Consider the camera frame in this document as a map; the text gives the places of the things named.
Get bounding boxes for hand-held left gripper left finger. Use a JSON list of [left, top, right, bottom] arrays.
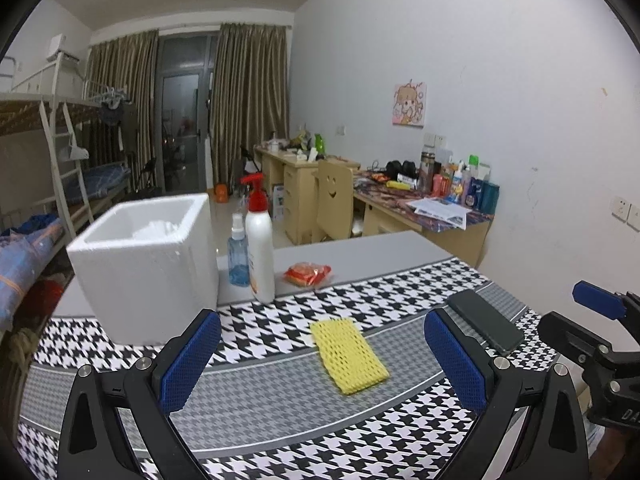
[[57, 308, 222, 480]]

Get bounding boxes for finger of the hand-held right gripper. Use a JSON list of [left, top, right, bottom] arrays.
[[537, 311, 615, 376], [572, 280, 640, 321]]

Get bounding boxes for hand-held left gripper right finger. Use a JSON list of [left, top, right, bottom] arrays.
[[423, 306, 591, 480]]

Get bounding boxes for white foam box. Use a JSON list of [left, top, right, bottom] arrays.
[[66, 192, 221, 347]]

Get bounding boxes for yellow foam net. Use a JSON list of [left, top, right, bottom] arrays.
[[309, 317, 391, 397]]

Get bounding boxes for black phone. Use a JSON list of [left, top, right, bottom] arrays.
[[446, 290, 524, 354]]

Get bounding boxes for houndstooth tablecloth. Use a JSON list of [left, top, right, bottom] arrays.
[[17, 259, 591, 480]]

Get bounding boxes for small blue spray bottle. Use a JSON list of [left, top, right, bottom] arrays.
[[227, 212, 251, 287]]

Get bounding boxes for wooden desk with printed mat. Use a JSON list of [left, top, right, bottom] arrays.
[[352, 170, 493, 268]]

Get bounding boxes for white pump bottle red top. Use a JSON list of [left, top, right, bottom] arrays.
[[240, 172, 277, 305]]

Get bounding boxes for orange snack packet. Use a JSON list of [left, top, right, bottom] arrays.
[[284, 261, 333, 288]]

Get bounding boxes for printed paper sheets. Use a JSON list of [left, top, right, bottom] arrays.
[[406, 196, 471, 231]]

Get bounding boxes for row of toiletry bottles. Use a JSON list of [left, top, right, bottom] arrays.
[[432, 152, 501, 213]]

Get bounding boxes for blue and orange bedding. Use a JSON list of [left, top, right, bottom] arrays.
[[0, 214, 68, 331]]

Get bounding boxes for dark thermos flask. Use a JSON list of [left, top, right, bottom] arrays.
[[419, 147, 437, 193]]

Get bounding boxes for black headphones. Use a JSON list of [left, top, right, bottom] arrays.
[[385, 160, 418, 181]]

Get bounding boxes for blue plaid mattress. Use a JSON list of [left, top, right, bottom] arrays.
[[67, 162, 132, 193]]

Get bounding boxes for wooden chair with smiley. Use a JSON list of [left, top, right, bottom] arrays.
[[315, 158, 355, 241]]

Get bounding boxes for cluttered wooden desk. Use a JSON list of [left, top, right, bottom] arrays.
[[254, 145, 361, 246]]

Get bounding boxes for glass balcony door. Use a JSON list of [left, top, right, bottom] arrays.
[[157, 32, 218, 193]]

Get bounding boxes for brown curtain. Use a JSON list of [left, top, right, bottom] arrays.
[[87, 30, 160, 196], [209, 22, 292, 188]]

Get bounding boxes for hanging clothes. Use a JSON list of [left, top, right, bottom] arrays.
[[97, 90, 128, 126]]

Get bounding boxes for white metal bunk bed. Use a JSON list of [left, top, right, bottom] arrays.
[[0, 55, 136, 241]]

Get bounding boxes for white air conditioner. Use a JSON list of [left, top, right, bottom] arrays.
[[44, 34, 81, 63]]

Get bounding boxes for white wall socket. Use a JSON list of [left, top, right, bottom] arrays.
[[611, 196, 640, 233]]

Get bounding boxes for pink cartoon wall poster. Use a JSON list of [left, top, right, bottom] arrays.
[[391, 80, 428, 128]]

